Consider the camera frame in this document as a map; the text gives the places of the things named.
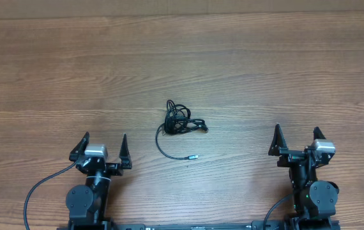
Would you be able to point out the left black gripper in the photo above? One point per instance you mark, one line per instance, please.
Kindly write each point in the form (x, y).
(115, 168)

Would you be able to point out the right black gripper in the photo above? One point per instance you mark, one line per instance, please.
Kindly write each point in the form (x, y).
(290, 156)

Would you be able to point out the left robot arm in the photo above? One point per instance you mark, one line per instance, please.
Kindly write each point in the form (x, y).
(87, 203)

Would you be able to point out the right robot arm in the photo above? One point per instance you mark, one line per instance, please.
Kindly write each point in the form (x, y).
(314, 200)

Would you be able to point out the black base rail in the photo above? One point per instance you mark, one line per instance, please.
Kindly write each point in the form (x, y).
(254, 225)

